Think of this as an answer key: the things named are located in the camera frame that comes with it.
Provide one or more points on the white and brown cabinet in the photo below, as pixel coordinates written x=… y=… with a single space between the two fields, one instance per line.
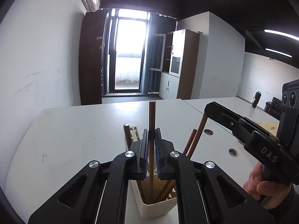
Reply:
x=178 y=64

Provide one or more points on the black leather sofa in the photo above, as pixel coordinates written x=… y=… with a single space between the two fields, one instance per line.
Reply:
x=273 y=108

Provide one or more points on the blue grey curtain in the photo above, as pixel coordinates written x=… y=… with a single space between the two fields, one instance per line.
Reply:
x=159 y=25

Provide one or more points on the ceiling strip light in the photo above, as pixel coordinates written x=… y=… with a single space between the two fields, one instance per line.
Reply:
x=282 y=34
x=278 y=52

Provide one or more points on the dark brown wardrobe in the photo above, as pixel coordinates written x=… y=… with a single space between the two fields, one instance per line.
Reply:
x=90 y=57

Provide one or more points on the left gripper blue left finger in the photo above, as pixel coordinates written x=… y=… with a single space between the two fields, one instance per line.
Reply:
x=98 y=192

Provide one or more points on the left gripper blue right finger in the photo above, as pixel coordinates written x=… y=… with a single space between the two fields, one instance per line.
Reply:
x=205 y=193

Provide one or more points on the cream plastic utensil holder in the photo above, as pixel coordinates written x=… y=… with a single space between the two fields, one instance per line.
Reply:
x=154 y=202

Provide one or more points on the person's right hand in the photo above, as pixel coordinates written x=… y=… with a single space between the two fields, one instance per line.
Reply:
x=256 y=187

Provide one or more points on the round table cable grommet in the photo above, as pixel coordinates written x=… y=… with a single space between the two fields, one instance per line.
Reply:
x=232 y=152
x=208 y=132

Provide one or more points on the glass balcony door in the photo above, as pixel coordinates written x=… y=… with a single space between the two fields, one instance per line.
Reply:
x=128 y=36

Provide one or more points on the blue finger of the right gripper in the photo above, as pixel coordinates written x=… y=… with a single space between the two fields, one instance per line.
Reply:
x=241 y=127

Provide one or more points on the small dark object on table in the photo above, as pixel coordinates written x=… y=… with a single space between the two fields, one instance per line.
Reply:
x=256 y=99

